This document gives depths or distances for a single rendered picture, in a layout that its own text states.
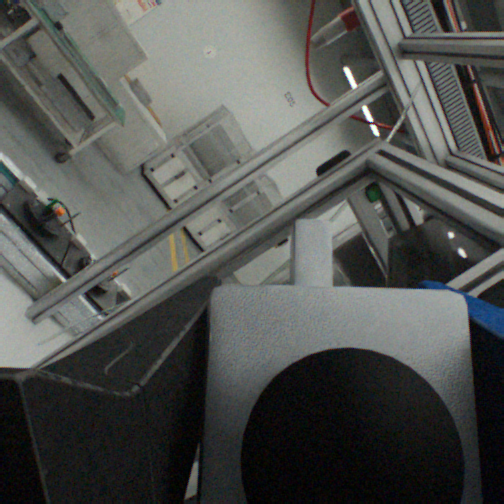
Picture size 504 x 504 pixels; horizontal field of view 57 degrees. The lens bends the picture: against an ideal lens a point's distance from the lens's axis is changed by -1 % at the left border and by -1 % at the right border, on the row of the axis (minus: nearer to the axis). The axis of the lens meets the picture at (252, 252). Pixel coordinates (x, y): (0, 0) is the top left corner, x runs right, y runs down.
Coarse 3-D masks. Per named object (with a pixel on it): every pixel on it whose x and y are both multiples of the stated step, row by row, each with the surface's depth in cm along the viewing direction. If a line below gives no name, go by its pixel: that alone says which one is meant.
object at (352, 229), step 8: (376, 208) 136; (384, 216) 136; (352, 224) 137; (384, 224) 136; (336, 232) 138; (344, 232) 136; (352, 232) 135; (360, 232) 136; (336, 240) 135; (344, 240) 136; (280, 272) 139; (288, 272) 136; (272, 280) 137; (280, 280) 137; (288, 280) 137
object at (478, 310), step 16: (432, 288) 10; (448, 288) 10; (480, 304) 9; (480, 320) 8; (496, 320) 8; (480, 336) 8; (496, 336) 7; (480, 352) 8; (496, 352) 7; (480, 368) 8; (496, 368) 7; (480, 384) 8; (496, 384) 7; (480, 400) 8; (496, 400) 7; (480, 416) 8; (496, 416) 7; (480, 432) 8; (496, 432) 7; (480, 448) 8; (496, 448) 7; (480, 464) 8; (496, 464) 7; (496, 480) 7; (496, 496) 7
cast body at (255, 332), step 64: (320, 256) 12; (256, 320) 8; (320, 320) 7; (384, 320) 7; (448, 320) 7; (256, 384) 7; (320, 384) 6; (384, 384) 6; (448, 384) 7; (256, 448) 6; (320, 448) 6; (384, 448) 6; (448, 448) 6
